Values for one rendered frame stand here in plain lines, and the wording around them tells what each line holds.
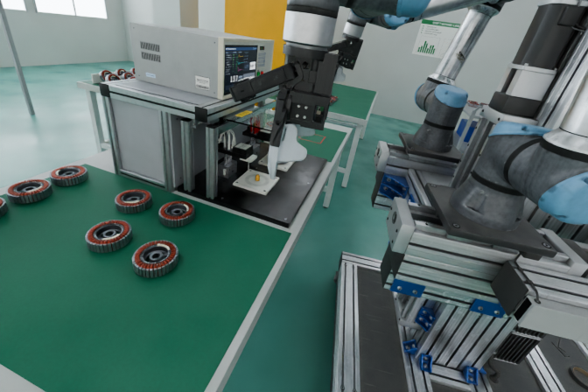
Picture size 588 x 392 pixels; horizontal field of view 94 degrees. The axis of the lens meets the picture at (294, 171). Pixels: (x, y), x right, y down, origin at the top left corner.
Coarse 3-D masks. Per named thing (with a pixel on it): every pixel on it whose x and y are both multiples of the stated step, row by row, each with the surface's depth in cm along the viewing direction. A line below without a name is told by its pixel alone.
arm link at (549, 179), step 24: (576, 96) 44; (576, 120) 44; (552, 144) 46; (576, 144) 43; (528, 168) 51; (552, 168) 46; (576, 168) 44; (528, 192) 51; (552, 192) 46; (576, 192) 43; (576, 216) 45
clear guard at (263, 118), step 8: (240, 112) 106; (256, 112) 109; (264, 112) 110; (272, 112) 112; (232, 120) 96; (240, 120) 97; (248, 120) 99; (256, 120) 100; (264, 120) 101; (272, 120) 102; (264, 128) 93
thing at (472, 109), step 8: (472, 104) 301; (480, 104) 312; (488, 104) 313; (472, 112) 258; (464, 120) 324; (464, 128) 314; (472, 128) 298; (456, 136) 319; (464, 136) 268; (456, 144) 291; (464, 144) 295
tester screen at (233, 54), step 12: (228, 48) 94; (240, 48) 101; (252, 48) 109; (228, 60) 96; (240, 60) 103; (252, 60) 112; (228, 72) 98; (240, 72) 105; (252, 72) 115; (228, 84) 100
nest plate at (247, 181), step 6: (246, 174) 121; (252, 174) 122; (264, 174) 123; (240, 180) 116; (246, 180) 116; (252, 180) 117; (264, 180) 118; (270, 180) 119; (276, 180) 120; (240, 186) 113; (246, 186) 112; (252, 186) 113; (258, 186) 113; (264, 186) 114; (270, 186) 115; (258, 192) 111; (264, 192) 110
